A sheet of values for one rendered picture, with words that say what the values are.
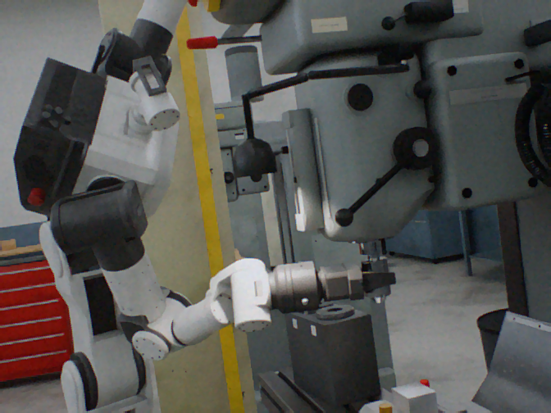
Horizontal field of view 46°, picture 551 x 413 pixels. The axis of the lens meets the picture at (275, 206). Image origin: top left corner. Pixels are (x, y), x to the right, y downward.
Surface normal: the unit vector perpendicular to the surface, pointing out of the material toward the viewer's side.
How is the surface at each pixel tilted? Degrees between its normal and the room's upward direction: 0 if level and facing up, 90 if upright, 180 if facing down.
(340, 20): 90
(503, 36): 90
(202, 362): 90
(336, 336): 90
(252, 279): 59
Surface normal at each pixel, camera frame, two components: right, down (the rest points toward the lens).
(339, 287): 0.00, 0.05
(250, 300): -0.07, -0.46
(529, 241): -0.95, 0.15
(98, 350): 0.62, 0.03
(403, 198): 0.30, 0.32
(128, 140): 0.45, -0.56
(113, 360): 0.58, -0.20
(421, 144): 0.27, 0.01
